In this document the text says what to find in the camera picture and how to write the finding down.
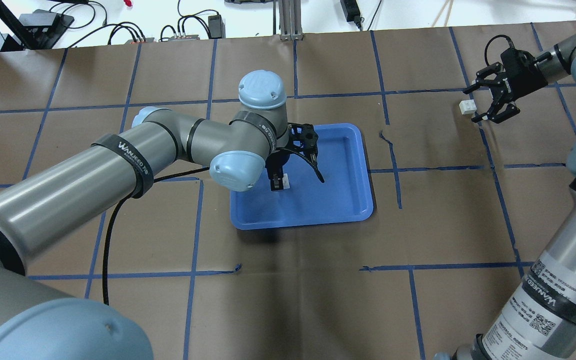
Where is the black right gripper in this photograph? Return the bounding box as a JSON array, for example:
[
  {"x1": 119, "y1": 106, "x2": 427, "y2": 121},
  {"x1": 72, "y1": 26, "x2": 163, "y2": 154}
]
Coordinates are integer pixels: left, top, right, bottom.
[{"x1": 462, "y1": 47, "x2": 549, "y2": 125}]

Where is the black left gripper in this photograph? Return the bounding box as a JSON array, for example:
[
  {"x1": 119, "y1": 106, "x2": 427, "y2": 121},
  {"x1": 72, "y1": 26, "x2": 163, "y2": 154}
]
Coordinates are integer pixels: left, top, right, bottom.
[{"x1": 267, "y1": 122, "x2": 325, "y2": 192}]

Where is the white block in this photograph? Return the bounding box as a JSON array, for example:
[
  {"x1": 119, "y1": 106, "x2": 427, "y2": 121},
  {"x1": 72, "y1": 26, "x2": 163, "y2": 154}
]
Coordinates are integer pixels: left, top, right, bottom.
[
  {"x1": 458, "y1": 99, "x2": 477, "y2": 116},
  {"x1": 270, "y1": 173, "x2": 290, "y2": 192}
]

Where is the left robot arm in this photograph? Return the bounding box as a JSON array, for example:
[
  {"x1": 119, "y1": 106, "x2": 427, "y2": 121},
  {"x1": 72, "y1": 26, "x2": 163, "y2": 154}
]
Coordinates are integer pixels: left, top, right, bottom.
[{"x1": 0, "y1": 70, "x2": 324, "y2": 360}]

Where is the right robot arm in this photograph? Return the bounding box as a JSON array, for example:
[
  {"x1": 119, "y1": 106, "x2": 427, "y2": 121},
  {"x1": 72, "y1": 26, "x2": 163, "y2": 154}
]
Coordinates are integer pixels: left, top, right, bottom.
[{"x1": 434, "y1": 34, "x2": 576, "y2": 360}]

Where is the blue plastic tray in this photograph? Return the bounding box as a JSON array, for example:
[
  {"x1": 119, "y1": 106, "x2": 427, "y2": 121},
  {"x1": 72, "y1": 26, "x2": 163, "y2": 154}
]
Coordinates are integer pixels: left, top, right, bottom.
[{"x1": 230, "y1": 123, "x2": 374, "y2": 230}]

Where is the black power adapter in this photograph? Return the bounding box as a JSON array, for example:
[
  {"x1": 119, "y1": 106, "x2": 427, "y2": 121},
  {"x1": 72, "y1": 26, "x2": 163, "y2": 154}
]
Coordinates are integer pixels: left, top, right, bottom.
[{"x1": 207, "y1": 14, "x2": 226, "y2": 39}]

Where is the black power brick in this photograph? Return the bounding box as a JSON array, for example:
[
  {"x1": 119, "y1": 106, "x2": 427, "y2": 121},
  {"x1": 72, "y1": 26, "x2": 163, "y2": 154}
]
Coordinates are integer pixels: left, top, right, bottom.
[{"x1": 339, "y1": 0, "x2": 362, "y2": 24}]

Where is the black device box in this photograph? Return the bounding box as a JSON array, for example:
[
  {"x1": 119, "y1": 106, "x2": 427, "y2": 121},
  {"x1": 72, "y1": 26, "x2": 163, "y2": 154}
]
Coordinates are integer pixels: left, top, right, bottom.
[{"x1": 19, "y1": 9, "x2": 74, "y2": 36}]

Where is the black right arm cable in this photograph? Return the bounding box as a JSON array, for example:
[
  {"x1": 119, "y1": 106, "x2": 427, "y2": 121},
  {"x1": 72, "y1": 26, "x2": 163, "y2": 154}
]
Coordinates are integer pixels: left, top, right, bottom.
[{"x1": 484, "y1": 34, "x2": 515, "y2": 68}]

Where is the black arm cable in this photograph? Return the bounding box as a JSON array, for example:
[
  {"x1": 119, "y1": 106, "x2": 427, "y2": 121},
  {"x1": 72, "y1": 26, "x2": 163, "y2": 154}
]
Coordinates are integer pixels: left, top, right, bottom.
[
  {"x1": 484, "y1": 34, "x2": 515, "y2": 68},
  {"x1": 102, "y1": 166, "x2": 212, "y2": 306}
]

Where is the aluminium frame post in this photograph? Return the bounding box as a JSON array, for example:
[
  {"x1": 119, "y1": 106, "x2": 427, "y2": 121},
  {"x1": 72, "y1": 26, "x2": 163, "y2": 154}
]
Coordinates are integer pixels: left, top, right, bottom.
[{"x1": 278, "y1": 0, "x2": 304, "y2": 41}]

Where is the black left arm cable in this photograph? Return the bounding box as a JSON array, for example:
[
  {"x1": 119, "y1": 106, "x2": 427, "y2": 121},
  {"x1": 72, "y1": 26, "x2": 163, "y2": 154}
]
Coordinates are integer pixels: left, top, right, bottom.
[{"x1": 102, "y1": 166, "x2": 212, "y2": 306}]

